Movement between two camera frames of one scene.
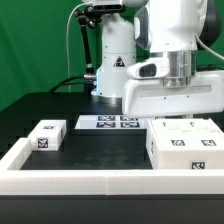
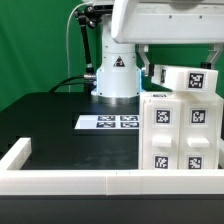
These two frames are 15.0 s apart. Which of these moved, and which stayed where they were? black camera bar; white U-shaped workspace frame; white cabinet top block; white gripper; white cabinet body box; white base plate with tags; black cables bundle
Moved: white cabinet top block; white gripper; white cabinet body box
Stayed: white base plate with tags; black camera bar; white U-shaped workspace frame; black cables bundle
